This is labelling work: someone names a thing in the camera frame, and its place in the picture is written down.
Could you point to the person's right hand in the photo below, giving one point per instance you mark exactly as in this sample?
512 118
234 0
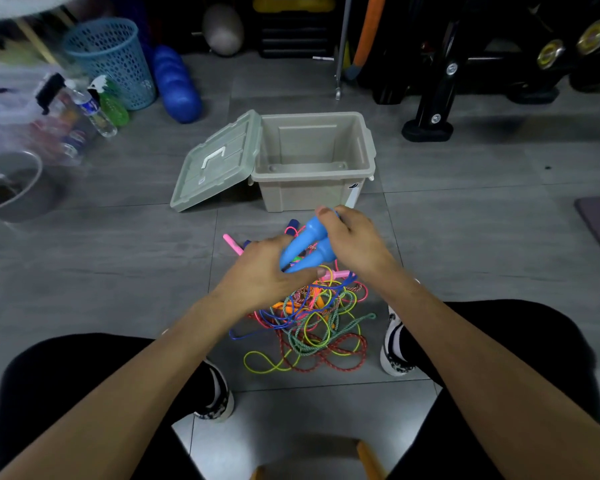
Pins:
362 247

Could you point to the person's left hand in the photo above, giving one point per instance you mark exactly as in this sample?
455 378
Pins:
255 279

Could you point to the grey plastic storage box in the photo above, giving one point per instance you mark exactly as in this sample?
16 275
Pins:
305 194

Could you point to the person's right forearm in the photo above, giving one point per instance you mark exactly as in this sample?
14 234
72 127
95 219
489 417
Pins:
495 389

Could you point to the person's left forearm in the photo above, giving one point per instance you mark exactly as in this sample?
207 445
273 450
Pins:
130 404

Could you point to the grey-green box lid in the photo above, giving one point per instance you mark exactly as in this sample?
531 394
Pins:
212 169

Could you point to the person's right leg black trousers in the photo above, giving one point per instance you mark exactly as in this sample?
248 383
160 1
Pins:
530 334

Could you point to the person's leg black trousers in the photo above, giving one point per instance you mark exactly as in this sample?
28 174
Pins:
45 384
530 334

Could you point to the person's left leg black trousers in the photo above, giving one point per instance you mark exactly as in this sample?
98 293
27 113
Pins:
45 384

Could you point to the white right shoe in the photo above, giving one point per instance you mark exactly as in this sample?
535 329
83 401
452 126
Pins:
391 354

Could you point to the white shoe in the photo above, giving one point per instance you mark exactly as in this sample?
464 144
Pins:
391 354
220 404

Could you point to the white left shoe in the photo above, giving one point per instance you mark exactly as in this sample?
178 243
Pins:
220 404

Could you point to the black dumbbell rack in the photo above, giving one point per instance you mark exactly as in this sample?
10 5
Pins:
437 94

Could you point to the orange and green foam stick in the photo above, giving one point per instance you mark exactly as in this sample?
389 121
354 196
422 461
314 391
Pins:
367 34

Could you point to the wooden stool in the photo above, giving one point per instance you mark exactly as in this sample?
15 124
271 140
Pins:
370 459

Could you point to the green spray bottle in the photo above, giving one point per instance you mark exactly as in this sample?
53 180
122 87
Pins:
114 109

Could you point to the clear water bottle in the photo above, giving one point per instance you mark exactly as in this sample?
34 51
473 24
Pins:
97 119

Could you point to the grey metal bowl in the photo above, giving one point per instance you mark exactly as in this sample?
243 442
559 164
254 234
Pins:
35 199

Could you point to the beige exercise ball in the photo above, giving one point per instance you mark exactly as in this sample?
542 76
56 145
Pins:
222 29

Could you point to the light blue mesh basket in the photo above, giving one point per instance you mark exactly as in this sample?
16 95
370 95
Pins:
110 59

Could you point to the black dumbbell gold end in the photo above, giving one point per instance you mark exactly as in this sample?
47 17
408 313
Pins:
550 53
595 37

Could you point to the clear plastic lidded bin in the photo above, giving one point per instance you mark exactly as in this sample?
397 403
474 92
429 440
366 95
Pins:
10 124

